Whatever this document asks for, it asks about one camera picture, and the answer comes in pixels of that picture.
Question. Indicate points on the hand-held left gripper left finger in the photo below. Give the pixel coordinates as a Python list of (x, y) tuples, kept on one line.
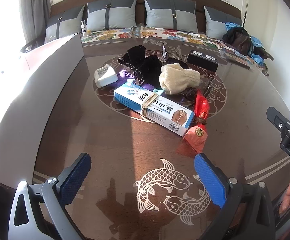
[(74, 177)]

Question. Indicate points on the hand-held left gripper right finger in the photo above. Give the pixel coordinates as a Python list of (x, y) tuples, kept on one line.
[(210, 182)]

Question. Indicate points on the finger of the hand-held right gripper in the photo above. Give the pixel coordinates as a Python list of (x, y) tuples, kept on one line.
[(278, 122)]

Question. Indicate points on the red gift pouch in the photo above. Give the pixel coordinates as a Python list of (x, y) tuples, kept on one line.
[(201, 105)]

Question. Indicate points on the white storage box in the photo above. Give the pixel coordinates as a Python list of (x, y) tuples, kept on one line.
[(22, 105)]

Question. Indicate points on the dark thin-framed glasses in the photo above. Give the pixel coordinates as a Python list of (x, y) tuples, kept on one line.
[(188, 95)]

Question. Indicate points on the blue white medicine box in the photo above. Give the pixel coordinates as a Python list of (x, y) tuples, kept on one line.
[(135, 100)]

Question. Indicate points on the white plastic container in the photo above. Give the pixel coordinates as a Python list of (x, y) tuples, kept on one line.
[(106, 78)]

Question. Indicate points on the teal plastic item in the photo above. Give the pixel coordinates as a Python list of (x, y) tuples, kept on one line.
[(157, 92)]

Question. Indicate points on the cream knitted hat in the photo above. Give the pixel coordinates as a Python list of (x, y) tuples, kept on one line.
[(177, 78)]

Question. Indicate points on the purple scrunchie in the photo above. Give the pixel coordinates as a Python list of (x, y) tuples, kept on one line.
[(123, 75)]

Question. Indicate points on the black velvet hair bow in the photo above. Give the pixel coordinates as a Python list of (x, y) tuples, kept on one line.
[(148, 67)]

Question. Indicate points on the brown patterned desktop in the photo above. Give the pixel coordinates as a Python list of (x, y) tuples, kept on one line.
[(109, 145)]

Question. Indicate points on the blue cloth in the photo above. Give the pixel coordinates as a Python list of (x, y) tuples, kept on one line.
[(257, 43)]

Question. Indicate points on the black cardboard box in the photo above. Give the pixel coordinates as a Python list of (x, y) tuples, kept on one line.
[(202, 61)]

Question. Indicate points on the floor lamp pole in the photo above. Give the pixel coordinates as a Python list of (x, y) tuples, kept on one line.
[(246, 2)]

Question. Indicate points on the floral blanket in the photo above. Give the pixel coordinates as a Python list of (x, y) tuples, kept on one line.
[(160, 33)]

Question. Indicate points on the white pump bottle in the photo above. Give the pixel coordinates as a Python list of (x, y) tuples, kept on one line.
[(84, 28)]

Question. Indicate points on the grey curtain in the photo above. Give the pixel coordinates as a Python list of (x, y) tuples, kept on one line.
[(36, 7)]

